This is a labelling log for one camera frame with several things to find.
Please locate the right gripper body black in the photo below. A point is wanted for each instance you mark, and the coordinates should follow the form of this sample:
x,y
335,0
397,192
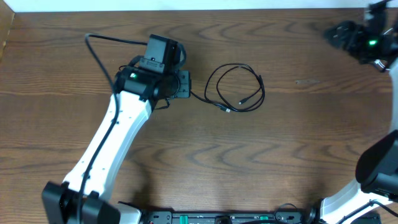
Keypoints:
x,y
358,40

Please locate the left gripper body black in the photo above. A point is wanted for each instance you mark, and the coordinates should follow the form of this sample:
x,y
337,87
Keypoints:
x,y
184,84

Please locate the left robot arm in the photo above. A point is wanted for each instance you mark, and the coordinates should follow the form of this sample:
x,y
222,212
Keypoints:
x,y
84,194

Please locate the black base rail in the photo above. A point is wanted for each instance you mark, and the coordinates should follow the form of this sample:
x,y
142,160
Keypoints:
x,y
285,214

